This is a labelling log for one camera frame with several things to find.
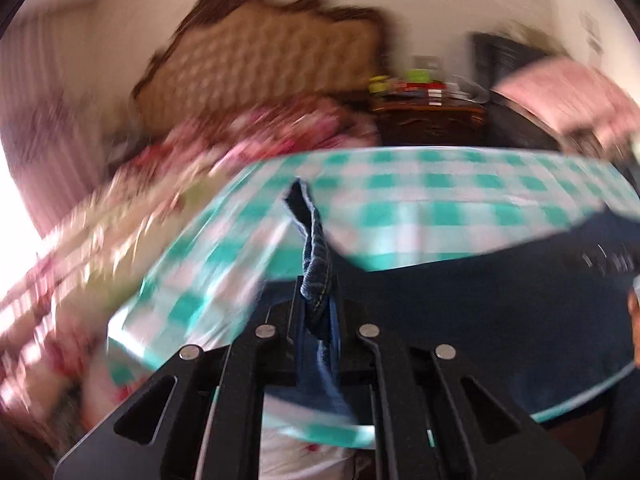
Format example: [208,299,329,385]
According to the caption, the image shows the large pink pillow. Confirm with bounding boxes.
[492,56,632,133]

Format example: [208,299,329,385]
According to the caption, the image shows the person's right hand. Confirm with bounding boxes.
[626,290,640,367]

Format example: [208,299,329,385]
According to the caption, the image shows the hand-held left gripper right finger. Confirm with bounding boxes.
[331,299,587,480]

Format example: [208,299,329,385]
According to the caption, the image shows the dark wooden nightstand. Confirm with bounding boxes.
[372,94,488,148]

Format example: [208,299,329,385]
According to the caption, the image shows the red round tin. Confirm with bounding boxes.
[397,81,446,96]

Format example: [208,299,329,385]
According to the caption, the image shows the cream floral bed sheet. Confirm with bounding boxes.
[0,160,261,441]

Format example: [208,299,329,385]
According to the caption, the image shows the green white checked cloth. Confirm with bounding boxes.
[107,147,640,452]

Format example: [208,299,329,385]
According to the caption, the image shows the red floral quilt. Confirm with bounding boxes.
[107,92,381,196]

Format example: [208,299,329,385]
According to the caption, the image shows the white wardrobe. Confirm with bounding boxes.
[547,0,640,106]

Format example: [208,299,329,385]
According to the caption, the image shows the blue denim pants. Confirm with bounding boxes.
[262,179,640,426]

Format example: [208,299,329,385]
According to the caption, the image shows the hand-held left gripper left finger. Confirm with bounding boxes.
[52,277,307,480]

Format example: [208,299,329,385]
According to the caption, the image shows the tufted tan bed headboard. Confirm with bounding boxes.
[132,0,388,131]

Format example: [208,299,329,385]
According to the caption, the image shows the black leather armchair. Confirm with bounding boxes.
[470,31,566,152]

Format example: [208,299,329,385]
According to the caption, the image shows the pink curtain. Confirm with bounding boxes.
[0,7,108,241]

